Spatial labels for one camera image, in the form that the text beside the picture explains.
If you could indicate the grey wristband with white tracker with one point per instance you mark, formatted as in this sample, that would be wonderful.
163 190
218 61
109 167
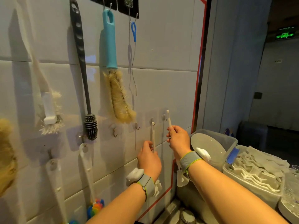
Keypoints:
146 184
189 160

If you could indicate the person's right hand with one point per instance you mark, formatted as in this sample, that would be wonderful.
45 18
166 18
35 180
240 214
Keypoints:
181 142

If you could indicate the dark wall switch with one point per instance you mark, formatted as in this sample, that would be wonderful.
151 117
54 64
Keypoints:
257 95

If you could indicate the black silicone bottle brush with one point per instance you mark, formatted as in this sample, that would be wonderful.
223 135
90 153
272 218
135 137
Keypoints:
81 62

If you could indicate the clear storage box blue latch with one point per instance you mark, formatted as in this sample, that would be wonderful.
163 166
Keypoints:
254 191

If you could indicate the small white brush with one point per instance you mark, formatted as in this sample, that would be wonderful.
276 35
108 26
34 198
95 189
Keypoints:
153 135
169 118

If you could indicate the person's right forearm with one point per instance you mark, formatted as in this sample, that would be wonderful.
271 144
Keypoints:
229 195

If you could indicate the tan fluffy brush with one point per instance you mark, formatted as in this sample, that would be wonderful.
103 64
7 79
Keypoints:
7 156

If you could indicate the clear plastic box lid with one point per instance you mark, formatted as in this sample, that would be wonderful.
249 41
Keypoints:
227 139

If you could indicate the dark stool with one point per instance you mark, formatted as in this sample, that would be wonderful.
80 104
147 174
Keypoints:
253 135

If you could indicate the pile of white small brushes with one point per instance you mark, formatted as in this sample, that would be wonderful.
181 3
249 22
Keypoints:
257 167

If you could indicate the person's right thumb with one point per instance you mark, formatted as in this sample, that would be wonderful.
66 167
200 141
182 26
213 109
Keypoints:
169 137

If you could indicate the person's left fingers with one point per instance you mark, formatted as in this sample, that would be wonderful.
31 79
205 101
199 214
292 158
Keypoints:
147 145

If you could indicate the white bristle bottle brush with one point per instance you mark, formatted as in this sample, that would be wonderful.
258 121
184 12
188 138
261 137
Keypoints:
46 102

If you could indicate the person's left hand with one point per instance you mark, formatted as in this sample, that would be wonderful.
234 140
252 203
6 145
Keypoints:
149 162

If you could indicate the white brush with colourful sponge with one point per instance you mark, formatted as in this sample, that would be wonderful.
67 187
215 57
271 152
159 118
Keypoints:
88 170

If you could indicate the clear adhesive metal hook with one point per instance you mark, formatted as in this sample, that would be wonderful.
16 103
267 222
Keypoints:
81 137
115 132
152 120
136 125
164 117

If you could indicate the white dish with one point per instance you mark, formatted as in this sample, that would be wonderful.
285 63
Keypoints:
287 212

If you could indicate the metal sink drain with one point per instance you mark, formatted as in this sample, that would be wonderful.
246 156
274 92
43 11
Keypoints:
187 216

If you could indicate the black hook plate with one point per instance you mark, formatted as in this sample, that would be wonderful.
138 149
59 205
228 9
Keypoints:
102 2
128 5

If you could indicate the white round plate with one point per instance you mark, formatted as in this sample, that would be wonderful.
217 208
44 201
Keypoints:
208 144

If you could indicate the green exit sign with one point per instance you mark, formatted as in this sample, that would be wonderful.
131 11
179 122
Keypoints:
285 34

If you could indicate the person's left forearm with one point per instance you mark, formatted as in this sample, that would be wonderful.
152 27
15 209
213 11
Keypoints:
121 205

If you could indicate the clear glass cup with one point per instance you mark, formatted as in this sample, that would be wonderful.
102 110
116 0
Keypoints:
290 188

